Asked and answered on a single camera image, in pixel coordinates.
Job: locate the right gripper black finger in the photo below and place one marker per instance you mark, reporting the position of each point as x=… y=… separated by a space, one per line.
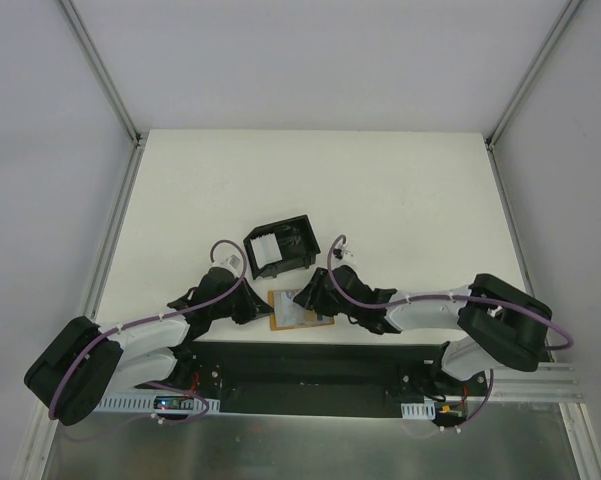
x=314 y=296
x=324 y=308

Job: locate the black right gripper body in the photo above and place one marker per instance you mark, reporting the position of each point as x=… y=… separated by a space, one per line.
x=320 y=293

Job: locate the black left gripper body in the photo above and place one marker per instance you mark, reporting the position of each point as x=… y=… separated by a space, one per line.
x=247 y=304

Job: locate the yellow leather card holder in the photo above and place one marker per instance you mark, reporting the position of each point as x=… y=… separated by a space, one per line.
x=314 y=320

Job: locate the black plastic card box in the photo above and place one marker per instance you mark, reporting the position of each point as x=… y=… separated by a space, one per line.
x=297 y=242

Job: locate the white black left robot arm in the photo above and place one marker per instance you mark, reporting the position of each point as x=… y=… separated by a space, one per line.
x=81 y=365

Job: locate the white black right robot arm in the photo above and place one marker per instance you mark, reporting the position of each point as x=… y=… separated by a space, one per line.
x=502 y=326

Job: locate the white cards in box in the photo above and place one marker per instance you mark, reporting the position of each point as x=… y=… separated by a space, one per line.
x=266 y=250

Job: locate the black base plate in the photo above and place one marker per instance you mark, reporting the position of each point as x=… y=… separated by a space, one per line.
x=313 y=402

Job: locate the white cable duct right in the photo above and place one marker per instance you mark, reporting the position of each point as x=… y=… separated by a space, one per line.
x=420 y=410

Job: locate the white cable duct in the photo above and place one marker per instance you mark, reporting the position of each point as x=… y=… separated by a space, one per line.
x=420 y=410
x=159 y=402

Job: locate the white cable duct left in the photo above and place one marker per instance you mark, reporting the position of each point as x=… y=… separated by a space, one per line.
x=159 y=402

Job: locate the aluminium front cross rail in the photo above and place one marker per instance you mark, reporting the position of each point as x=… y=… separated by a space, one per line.
x=555 y=382

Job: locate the aluminium frame rail right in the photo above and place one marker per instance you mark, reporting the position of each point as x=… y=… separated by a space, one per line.
x=528 y=150

